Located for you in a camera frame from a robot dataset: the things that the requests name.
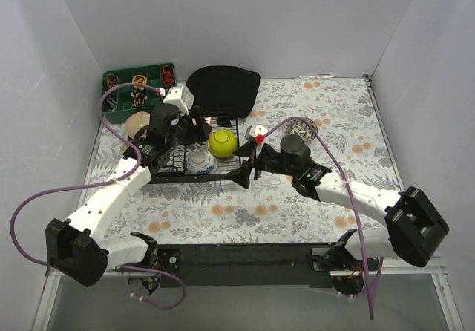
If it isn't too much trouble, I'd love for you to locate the floral brown leaf bowl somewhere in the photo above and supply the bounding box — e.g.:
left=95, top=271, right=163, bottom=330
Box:
left=285, top=117, right=318, bottom=142

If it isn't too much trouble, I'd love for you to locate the beige tan bowl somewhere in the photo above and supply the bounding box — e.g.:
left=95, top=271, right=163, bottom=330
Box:
left=125, top=111, right=150, bottom=138

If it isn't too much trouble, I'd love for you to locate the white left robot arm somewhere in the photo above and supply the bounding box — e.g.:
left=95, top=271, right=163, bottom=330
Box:
left=45, top=103, right=212, bottom=287

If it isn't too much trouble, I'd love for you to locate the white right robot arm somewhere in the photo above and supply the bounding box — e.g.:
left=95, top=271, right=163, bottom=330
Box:
left=232, top=135, right=449, bottom=270

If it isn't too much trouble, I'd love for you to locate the white red patterned bowl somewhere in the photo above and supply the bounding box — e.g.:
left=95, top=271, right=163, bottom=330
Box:
left=194, top=141, right=209, bottom=151

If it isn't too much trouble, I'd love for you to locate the floral table mat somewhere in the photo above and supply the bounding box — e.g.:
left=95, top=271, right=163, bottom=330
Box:
left=105, top=79, right=400, bottom=244

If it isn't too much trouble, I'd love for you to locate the yellow-green bowl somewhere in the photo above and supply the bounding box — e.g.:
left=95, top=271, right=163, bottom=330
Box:
left=209, top=129, right=238, bottom=159

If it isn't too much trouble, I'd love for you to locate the white blue patterned bowl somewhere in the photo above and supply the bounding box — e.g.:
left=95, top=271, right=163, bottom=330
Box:
left=186, top=149, right=217, bottom=174

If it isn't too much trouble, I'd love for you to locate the black cloth bag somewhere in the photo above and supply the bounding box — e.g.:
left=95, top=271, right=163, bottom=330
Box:
left=186, top=65, right=261, bottom=118

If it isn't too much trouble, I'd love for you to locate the green compartment tray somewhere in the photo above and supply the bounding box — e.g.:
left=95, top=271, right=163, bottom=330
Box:
left=102, top=62, right=176, bottom=124

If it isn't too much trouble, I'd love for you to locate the black base bar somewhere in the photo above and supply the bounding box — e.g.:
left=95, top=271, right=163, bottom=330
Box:
left=155, top=242, right=357, bottom=289

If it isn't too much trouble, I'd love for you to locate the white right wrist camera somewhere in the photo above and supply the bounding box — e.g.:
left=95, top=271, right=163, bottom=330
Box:
left=245, top=124, right=268, bottom=144

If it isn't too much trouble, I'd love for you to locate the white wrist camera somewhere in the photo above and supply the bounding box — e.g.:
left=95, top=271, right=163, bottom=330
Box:
left=245, top=124, right=268, bottom=144
left=163, top=87, right=189, bottom=114

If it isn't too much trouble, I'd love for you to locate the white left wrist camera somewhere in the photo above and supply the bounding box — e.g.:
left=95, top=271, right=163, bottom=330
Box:
left=163, top=87, right=189, bottom=114

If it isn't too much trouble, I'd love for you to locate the black wire dish rack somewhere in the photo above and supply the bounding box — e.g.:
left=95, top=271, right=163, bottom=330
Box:
left=125, top=104, right=242, bottom=183

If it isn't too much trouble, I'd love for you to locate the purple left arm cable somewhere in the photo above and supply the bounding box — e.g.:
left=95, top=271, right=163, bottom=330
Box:
left=10, top=82, right=186, bottom=309

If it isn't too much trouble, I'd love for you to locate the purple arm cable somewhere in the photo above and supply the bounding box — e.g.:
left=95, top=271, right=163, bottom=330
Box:
left=265, top=117, right=383, bottom=321
left=10, top=82, right=186, bottom=309

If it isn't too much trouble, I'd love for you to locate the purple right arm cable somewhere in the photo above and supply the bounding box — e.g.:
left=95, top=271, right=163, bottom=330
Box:
left=265, top=117, right=383, bottom=321

